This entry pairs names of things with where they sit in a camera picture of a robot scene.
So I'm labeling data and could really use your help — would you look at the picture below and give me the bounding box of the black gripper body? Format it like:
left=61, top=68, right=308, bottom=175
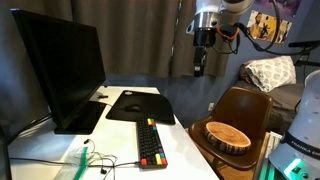
left=193, top=27, right=218, bottom=48

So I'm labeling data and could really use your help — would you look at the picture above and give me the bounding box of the black mouse mat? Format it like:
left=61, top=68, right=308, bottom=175
left=105, top=89, right=177, bottom=126

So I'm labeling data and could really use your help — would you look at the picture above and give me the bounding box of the narrow brown curtain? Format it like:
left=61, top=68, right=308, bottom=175
left=170, top=0, right=231, bottom=78

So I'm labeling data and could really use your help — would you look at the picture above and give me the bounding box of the yellow basketball poster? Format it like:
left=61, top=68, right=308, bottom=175
left=246, top=9, right=293, bottom=45

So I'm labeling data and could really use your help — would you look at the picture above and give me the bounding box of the brown plastic chair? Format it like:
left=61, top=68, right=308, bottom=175
left=187, top=86, right=274, bottom=180

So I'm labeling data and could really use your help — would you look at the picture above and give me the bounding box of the wide brown curtain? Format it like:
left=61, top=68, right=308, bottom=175
left=0, top=0, right=183, bottom=79

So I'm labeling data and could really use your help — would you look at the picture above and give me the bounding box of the patterned white pillow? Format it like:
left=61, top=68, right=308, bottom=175
left=239, top=55, right=297, bottom=93

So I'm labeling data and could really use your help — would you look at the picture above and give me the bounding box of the round wooden log slice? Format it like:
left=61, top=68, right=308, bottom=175
left=203, top=121, right=253, bottom=156

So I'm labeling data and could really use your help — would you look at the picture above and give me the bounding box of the black computer mouse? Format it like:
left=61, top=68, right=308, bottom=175
left=124, top=104, right=144, bottom=114

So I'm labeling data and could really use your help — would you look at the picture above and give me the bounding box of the purple poster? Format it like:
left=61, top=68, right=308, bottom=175
left=254, top=0, right=303, bottom=18

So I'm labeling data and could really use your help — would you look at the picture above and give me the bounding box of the grey bed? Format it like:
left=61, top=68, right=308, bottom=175
left=233, top=79, right=306, bottom=134

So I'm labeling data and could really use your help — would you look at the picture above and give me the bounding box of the black keyboard with colourful keys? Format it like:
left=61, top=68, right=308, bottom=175
left=135, top=117, right=169, bottom=170

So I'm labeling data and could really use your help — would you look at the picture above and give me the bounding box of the black boom bar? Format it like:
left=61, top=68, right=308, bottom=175
left=287, top=39, right=320, bottom=68

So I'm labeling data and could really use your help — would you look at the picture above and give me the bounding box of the white slatted rack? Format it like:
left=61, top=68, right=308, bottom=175
left=267, top=130, right=285, bottom=158

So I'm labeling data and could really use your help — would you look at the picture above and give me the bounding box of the black monitor stand base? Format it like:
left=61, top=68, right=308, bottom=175
left=53, top=100, right=108, bottom=136

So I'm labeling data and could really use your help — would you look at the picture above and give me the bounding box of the black computer monitor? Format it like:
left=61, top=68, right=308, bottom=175
left=9, top=8, right=107, bottom=130

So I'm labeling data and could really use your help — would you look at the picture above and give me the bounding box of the clear bag with green strip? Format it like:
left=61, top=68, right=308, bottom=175
left=53, top=146, right=91, bottom=180

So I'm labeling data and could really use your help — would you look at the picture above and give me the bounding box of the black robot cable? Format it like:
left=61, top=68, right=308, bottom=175
left=213, top=0, right=320, bottom=57

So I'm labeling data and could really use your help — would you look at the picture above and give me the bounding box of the black monitor cable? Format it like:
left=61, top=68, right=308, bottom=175
left=6, top=112, right=54, bottom=145

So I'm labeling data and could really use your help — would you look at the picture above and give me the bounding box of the black keyboard cable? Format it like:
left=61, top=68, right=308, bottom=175
left=8, top=156, right=141, bottom=168

